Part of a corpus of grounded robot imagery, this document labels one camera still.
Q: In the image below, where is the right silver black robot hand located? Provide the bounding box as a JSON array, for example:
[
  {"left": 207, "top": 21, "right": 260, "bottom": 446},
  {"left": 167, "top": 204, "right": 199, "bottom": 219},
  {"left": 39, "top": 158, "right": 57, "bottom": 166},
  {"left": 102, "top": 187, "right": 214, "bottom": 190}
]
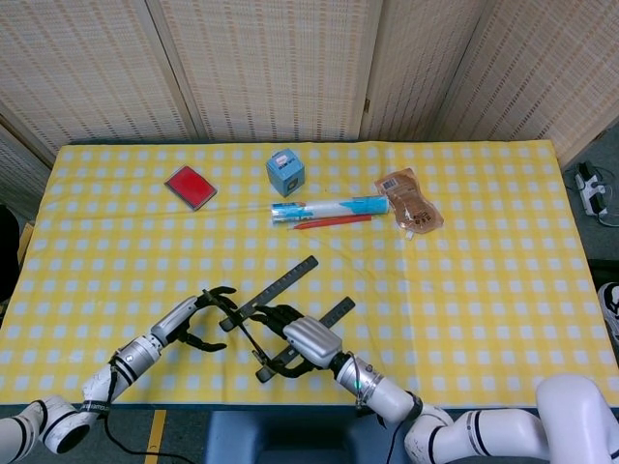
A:
[{"left": 253, "top": 303, "right": 347, "bottom": 379}]

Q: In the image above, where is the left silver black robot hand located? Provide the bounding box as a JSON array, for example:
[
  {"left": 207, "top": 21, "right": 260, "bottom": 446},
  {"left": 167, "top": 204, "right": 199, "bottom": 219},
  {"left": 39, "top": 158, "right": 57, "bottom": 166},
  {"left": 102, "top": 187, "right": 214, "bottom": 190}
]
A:
[{"left": 150, "top": 285, "right": 239, "bottom": 353}]

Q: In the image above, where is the black folding laptop stand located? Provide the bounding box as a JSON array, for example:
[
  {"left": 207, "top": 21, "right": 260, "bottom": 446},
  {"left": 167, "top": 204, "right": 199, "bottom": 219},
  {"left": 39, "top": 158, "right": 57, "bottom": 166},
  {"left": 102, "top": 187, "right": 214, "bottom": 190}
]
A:
[{"left": 201, "top": 254, "right": 357, "bottom": 384}]

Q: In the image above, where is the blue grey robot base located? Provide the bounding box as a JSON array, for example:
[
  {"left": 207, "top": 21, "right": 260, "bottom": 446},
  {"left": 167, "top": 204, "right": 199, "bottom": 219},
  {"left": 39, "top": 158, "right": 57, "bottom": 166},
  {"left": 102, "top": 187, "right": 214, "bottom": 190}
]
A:
[{"left": 205, "top": 410, "right": 412, "bottom": 464}]

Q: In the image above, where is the yellow white checkered tablecloth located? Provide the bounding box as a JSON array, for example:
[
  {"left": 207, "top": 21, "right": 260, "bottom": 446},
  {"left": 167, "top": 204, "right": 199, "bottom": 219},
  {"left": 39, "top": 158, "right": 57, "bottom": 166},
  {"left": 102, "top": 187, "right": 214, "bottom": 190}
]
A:
[{"left": 0, "top": 139, "right": 610, "bottom": 411}]

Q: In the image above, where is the red pen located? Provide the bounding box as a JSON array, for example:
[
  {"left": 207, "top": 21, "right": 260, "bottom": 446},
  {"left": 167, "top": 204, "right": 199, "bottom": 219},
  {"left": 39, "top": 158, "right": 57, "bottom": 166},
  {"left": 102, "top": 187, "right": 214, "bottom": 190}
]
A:
[{"left": 287, "top": 214, "right": 374, "bottom": 232}]

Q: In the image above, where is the red card wallet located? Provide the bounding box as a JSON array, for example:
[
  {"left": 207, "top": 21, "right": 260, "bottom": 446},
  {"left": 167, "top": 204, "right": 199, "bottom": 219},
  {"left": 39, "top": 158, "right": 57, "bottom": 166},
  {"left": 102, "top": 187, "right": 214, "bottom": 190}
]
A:
[{"left": 162, "top": 164, "right": 219, "bottom": 213}]

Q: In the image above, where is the blue white tube package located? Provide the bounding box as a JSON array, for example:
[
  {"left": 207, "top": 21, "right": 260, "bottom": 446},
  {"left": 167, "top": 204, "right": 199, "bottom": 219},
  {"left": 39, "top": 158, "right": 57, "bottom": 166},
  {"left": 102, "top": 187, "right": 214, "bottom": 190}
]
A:
[{"left": 269, "top": 193, "right": 391, "bottom": 226}]

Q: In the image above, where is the blue cube cardboard box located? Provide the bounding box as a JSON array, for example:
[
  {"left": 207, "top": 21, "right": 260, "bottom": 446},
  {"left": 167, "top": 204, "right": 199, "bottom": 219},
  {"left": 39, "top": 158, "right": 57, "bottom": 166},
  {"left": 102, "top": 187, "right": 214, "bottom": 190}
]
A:
[{"left": 264, "top": 148, "right": 307, "bottom": 198}]

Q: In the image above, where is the brown spouted refill pouch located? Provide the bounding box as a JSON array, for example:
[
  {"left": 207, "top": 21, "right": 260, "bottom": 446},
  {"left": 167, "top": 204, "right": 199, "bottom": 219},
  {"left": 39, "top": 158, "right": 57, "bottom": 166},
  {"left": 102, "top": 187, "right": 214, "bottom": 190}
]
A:
[{"left": 373, "top": 167, "right": 445, "bottom": 242}]

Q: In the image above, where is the black bulky object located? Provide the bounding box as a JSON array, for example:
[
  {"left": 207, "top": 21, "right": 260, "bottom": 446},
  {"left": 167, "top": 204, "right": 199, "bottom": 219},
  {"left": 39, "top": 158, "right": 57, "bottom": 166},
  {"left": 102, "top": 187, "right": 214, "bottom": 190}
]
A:
[{"left": 0, "top": 205, "right": 21, "bottom": 301}]

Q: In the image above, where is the beige woven folding screen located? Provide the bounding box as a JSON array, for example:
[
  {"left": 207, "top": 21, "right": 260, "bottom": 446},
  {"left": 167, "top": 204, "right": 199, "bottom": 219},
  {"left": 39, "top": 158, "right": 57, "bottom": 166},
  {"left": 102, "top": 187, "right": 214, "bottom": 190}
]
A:
[{"left": 0, "top": 0, "right": 619, "bottom": 168}]

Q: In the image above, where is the white black sneaker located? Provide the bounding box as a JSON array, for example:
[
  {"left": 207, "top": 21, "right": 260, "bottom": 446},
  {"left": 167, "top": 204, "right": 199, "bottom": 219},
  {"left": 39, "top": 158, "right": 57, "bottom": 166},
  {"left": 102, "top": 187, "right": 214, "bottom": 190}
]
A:
[{"left": 597, "top": 282, "right": 619, "bottom": 342}]

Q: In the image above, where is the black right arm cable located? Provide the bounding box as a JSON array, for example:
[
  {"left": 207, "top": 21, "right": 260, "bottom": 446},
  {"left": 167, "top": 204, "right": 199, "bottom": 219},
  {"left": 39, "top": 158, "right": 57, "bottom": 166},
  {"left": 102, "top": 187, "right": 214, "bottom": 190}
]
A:
[{"left": 384, "top": 420, "right": 402, "bottom": 464}]

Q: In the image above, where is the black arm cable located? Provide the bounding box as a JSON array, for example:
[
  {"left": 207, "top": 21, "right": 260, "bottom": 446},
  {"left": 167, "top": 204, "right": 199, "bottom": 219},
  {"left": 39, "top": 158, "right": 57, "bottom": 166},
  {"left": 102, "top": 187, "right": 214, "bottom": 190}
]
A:
[
  {"left": 384, "top": 420, "right": 402, "bottom": 464},
  {"left": 101, "top": 357, "right": 197, "bottom": 464}
]

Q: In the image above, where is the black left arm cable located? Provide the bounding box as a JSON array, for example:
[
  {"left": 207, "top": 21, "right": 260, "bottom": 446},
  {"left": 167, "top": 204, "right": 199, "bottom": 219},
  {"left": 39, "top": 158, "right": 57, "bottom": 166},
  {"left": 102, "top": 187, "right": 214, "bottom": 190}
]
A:
[{"left": 101, "top": 357, "right": 197, "bottom": 464}]

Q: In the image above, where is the thin white floor cable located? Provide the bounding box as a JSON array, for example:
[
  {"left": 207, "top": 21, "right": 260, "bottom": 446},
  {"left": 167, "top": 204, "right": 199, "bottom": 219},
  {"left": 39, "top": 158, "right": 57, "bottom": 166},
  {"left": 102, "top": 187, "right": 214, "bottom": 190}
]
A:
[{"left": 595, "top": 166, "right": 619, "bottom": 228}]

